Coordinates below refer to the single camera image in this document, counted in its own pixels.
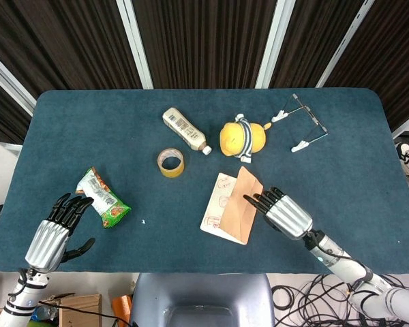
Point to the yellow tape roll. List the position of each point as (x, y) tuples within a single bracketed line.
[(170, 163)]

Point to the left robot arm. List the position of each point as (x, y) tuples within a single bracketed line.
[(18, 299)]

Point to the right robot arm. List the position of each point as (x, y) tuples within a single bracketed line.
[(358, 272)]

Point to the beige drink bottle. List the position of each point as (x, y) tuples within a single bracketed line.
[(185, 131)]

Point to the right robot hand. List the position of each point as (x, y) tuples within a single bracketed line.
[(286, 213)]

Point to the blue table mat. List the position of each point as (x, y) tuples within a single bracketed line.
[(177, 143)]

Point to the green snack packet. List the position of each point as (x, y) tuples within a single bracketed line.
[(104, 197)]

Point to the cardboard box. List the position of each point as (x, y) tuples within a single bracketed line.
[(78, 311)]

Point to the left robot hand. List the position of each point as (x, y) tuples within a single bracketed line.
[(51, 242)]

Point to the yellow plush toy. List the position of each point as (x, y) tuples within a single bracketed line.
[(242, 137)]

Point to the orange object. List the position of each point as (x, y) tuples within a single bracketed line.
[(122, 306)]

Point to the spiral notebook with tan cover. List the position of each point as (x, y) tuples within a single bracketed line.
[(231, 211)]

